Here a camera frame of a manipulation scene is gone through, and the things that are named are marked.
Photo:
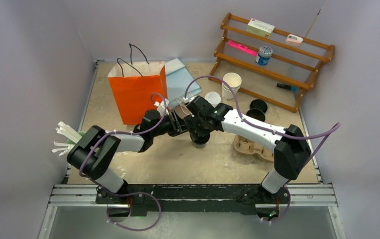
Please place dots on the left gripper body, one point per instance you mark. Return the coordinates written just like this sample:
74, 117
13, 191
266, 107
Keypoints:
166, 126

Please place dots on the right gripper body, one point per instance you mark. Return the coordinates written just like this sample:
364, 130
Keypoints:
192, 122

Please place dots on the black paper cup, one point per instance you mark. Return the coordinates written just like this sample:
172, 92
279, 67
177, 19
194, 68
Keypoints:
256, 114
200, 143

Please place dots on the orange paper bag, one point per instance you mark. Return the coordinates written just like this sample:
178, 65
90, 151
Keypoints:
135, 85

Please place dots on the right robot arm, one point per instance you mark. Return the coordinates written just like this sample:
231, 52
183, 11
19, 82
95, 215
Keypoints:
288, 145

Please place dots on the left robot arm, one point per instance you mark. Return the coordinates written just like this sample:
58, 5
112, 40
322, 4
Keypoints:
94, 151

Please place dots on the white cup lid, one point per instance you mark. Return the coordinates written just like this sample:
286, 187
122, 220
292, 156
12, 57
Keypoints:
213, 98

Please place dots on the light blue paper bag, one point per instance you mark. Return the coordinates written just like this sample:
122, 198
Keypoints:
178, 78

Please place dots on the stacked white paper cups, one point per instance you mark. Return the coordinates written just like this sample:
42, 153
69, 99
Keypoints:
234, 81

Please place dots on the black cup lid rear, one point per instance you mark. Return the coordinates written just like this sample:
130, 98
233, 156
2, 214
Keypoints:
259, 105

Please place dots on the pink highlighter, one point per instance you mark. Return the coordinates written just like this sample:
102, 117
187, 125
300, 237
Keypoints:
241, 47

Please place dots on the wooden shelf rack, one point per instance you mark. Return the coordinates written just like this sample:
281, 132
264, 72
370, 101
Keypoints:
295, 66

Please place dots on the green straw holder cup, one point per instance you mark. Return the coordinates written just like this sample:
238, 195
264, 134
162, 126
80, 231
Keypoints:
81, 133

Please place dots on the blue white round tin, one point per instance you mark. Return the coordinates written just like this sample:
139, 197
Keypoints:
263, 55

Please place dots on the black blue marker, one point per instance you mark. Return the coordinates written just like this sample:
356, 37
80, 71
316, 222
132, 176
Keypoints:
287, 87

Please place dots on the white green box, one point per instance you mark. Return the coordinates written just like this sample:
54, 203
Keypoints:
260, 28

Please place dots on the pink white tape dispenser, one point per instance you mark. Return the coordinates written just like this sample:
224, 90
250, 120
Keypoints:
294, 40

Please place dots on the thin wooden stick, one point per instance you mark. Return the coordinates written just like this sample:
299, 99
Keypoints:
312, 25

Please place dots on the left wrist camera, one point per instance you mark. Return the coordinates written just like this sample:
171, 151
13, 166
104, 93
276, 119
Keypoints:
162, 107

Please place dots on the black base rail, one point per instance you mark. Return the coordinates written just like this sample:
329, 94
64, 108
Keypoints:
246, 199

